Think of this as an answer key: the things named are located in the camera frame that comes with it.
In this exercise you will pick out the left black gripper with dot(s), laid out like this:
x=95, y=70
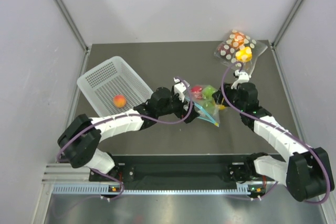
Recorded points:
x=182, y=113

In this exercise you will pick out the orange peach fake fruit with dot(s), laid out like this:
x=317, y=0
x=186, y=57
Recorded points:
x=119, y=101

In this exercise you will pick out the dark red fake fruit dotted bag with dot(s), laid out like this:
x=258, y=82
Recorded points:
x=223, y=49

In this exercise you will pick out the right aluminium frame post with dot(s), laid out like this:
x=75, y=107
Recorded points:
x=287, y=22

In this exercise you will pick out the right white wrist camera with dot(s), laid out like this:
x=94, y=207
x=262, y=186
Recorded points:
x=241, y=77

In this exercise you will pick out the aluminium frame post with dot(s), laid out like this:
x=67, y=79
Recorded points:
x=287, y=22
x=70, y=22

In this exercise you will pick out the clear blue zip top bag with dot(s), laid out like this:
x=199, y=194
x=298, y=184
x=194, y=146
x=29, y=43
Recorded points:
x=212, y=117

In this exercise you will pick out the left aluminium frame post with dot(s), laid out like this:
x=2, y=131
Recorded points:
x=70, y=22

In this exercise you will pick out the clear polka dot bag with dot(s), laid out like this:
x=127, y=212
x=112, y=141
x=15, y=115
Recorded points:
x=257, y=47

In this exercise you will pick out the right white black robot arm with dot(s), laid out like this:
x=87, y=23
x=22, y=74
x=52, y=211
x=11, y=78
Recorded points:
x=304, y=171

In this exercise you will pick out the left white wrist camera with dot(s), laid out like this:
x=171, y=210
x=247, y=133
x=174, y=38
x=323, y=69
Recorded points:
x=180, y=88

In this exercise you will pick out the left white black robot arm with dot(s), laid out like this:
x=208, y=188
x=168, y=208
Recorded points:
x=79, y=142

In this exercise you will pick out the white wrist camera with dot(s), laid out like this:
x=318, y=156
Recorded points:
x=241, y=77
x=180, y=88

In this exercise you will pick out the orange fake fruit in dotted bag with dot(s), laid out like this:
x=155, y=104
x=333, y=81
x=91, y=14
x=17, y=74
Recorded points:
x=236, y=39

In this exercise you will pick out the white perforated plastic basket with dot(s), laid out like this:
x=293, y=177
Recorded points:
x=112, y=77

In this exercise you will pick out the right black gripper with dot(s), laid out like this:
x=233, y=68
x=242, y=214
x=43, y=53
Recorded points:
x=218, y=96

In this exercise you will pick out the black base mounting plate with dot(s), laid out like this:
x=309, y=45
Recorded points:
x=183, y=172

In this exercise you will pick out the green fake pear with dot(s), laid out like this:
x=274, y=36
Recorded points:
x=208, y=91

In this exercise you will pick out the yellow fake fruit in dotted bag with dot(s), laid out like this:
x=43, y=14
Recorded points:
x=244, y=54

